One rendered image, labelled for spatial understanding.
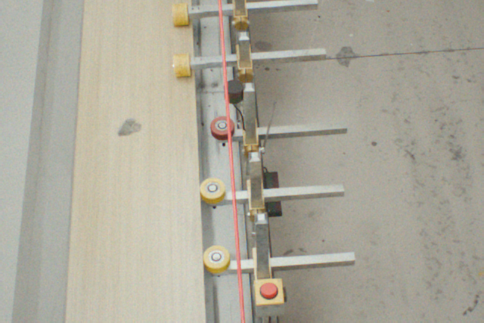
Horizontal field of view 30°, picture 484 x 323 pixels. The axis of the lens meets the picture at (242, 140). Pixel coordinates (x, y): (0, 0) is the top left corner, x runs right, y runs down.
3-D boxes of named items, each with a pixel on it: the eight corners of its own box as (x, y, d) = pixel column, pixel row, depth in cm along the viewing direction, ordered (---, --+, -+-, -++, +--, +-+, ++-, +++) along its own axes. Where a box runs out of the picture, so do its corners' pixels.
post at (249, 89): (257, 172, 322) (253, 80, 284) (258, 180, 320) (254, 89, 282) (246, 172, 322) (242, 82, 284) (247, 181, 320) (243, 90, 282)
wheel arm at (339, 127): (345, 128, 312) (345, 119, 309) (346, 135, 310) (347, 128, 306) (217, 137, 311) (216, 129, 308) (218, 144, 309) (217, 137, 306)
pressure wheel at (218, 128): (234, 135, 315) (233, 113, 306) (236, 153, 310) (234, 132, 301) (211, 137, 315) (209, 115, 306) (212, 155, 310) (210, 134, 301)
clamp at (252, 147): (256, 127, 314) (256, 117, 310) (259, 158, 305) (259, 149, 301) (240, 128, 314) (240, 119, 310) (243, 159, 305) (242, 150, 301)
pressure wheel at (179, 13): (186, 0, 328) (187, 22, 327) (187, 5, 336) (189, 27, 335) (169, 1, 328) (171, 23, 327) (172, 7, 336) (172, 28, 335)
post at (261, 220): (268, 296, 289) (267, 211, 251) (269, 305, 287) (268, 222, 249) (257, 296, 289) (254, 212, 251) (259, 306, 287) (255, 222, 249)
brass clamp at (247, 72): (252, 53, 321) (252, 43, 317) (255, 82, 313) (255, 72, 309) (234, 54, 321) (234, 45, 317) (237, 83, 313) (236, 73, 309)
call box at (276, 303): (281, 292, 238) (281, 277, 232) (283, 317, 234) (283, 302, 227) (254, 294, 238) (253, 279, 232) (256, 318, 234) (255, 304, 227)
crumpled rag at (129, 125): (135, 115, 308) (134, 110, 306) (144, 128, 304) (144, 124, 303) (111, 126, 305) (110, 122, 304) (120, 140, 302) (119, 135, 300)
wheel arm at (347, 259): (352, 257, 282) (353, 250, 278) (354, 267, 280) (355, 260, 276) (211, 268, 281) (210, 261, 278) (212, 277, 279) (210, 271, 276)
